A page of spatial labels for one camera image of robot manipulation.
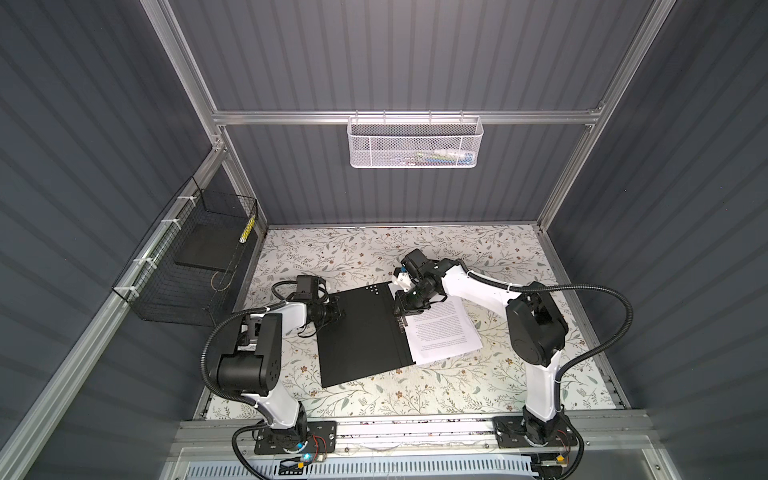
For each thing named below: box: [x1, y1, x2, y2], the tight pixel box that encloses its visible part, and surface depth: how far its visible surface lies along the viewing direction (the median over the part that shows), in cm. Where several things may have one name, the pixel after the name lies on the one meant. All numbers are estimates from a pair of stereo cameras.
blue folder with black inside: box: [316, 282, 415, 388], surface depth 91 cm
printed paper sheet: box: [404, 297, 483, 366], surface depth 93 cm
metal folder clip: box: [393, 306, 408, 334], surface depth 95 cm
